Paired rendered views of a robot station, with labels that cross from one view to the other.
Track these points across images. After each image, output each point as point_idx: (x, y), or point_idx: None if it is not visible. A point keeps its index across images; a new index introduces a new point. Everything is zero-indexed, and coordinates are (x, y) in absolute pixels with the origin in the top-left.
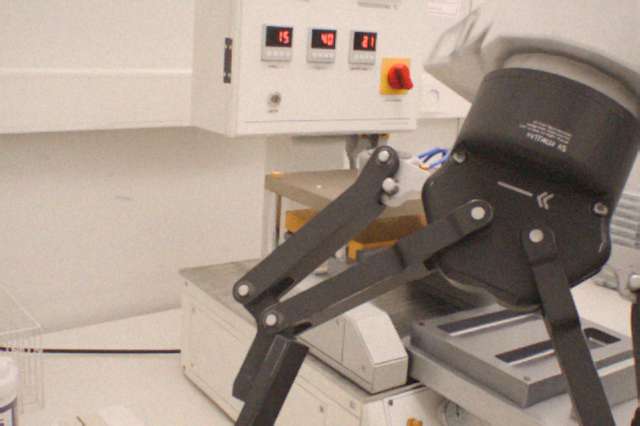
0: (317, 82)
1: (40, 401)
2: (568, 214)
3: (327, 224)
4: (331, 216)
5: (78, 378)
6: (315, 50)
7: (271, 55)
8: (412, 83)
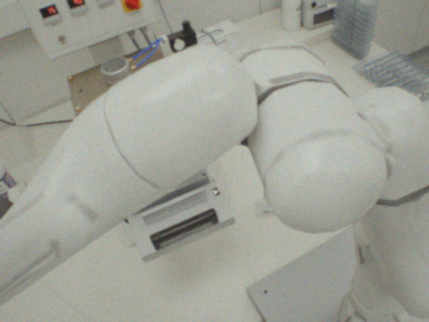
0: (83, 21)
1: (36, 153)
2: None
3: None
4: None
5: (52, 138)
6: (73, 9)
7: (49, 21)
8: (138, 6)
